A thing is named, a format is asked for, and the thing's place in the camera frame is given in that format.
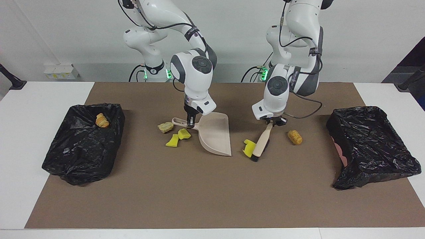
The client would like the brown bread roll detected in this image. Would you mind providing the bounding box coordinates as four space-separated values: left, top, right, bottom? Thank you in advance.
287 130 303 145

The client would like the beige brush with black bristles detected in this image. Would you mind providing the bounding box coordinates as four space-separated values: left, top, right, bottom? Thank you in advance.
251 122 273 162

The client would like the pale round pastry piece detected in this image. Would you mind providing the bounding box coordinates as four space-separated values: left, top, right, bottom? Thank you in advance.
157 122 174 134

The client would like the beige plastic dustpan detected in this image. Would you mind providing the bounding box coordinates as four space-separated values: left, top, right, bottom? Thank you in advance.
172 112 232 157

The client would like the yellow sponge with green backing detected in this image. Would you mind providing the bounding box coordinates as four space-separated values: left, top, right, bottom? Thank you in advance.
242 139 257 158

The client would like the pink plastic bin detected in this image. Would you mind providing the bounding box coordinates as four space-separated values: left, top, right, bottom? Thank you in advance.
334 138 347 168

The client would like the black trash bag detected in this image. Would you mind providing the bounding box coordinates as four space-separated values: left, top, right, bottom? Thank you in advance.
326 106 421 190

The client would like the black bag lined bin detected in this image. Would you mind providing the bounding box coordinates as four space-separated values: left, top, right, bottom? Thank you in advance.
42 103 126 186

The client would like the brown table mat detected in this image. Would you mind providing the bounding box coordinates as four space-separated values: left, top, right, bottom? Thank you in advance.
25 82 425 229

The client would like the striped orange croissant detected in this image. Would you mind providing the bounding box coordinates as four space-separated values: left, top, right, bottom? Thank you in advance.
96 113 110 128

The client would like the black stand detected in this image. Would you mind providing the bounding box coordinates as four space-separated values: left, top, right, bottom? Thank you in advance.
0 64 27 91
398 65 425 92

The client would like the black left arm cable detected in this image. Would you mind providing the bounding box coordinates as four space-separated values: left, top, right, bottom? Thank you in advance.
278 0 323 119

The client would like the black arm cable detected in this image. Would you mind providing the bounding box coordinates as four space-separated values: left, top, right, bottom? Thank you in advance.
118 0 208 93
278 0 323 119

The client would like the black base cable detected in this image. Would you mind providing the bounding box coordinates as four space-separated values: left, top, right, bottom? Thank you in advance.
241 66 266 82
128 64 147 82

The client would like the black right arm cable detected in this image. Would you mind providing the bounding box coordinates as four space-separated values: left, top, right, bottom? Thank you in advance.
118 0 208 93

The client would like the white wall socket box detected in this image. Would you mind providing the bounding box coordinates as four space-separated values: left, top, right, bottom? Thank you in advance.
44 64 80 80

